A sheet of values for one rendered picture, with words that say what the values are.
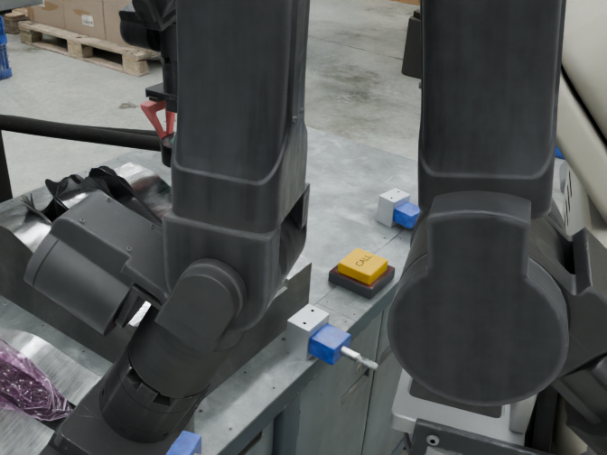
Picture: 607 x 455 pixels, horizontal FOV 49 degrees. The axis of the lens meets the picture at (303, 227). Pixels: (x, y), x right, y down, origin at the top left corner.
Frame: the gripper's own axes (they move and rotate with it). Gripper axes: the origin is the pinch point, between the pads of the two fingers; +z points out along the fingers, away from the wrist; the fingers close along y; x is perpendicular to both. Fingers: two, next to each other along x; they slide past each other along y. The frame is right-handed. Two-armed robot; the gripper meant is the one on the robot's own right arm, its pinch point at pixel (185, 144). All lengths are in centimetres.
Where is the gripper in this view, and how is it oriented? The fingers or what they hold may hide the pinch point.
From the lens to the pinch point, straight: 110.7
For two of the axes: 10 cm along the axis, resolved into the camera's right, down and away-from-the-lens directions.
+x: -5.4, 3.9, -7.4
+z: -0.3, 8.7, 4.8
